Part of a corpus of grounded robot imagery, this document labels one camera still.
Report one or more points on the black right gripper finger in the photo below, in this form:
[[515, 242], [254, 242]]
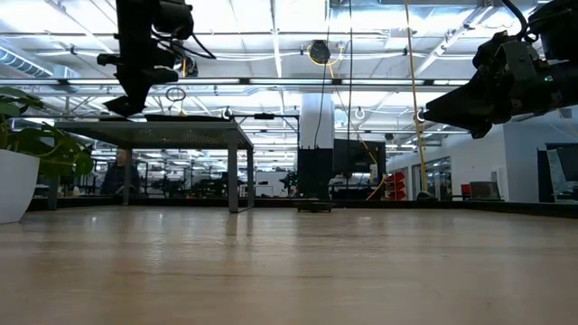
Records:
[[481, 127], [469, 104]]

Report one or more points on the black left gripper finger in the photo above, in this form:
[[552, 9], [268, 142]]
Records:
[[131, 101]]

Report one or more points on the small round hanging reel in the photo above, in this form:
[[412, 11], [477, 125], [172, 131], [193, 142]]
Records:
[[420, 115], [359, 113], [226, 114]]

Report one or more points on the grey mesh chair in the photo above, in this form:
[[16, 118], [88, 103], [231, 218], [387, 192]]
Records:
[[484, 189]]

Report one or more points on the person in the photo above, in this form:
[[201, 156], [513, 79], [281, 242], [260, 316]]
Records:
[[115, 176]]

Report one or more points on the red storage bins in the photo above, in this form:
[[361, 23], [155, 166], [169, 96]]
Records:
[[396, 185]]

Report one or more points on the black monitor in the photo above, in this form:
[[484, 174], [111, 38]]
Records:
[[357, 155]]

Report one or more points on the green plant in white pot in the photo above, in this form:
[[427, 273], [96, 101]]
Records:
[[18, 185]]

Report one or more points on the white building column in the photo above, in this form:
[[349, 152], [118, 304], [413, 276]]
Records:
[[311, 117]]

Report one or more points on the black cabinet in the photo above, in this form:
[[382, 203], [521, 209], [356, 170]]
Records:
[[314, 169]]

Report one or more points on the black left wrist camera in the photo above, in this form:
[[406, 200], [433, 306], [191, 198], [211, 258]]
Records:
[[174, 18]]

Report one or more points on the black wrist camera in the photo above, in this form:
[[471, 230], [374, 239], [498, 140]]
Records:
[[557, 27], [174, 18]]

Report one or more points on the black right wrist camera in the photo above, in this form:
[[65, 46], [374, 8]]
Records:
[[557, 27]]

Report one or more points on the dark wall display panel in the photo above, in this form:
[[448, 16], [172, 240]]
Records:
[[566, 167]]

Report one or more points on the black aluminium table frame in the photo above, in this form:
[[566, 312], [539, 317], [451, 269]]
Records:
[[180, 202]]

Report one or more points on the silver ceiling air duct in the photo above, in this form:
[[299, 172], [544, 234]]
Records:
[[22, 63]]

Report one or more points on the background black rig frame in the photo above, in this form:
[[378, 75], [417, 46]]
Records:
[[264, 116]]

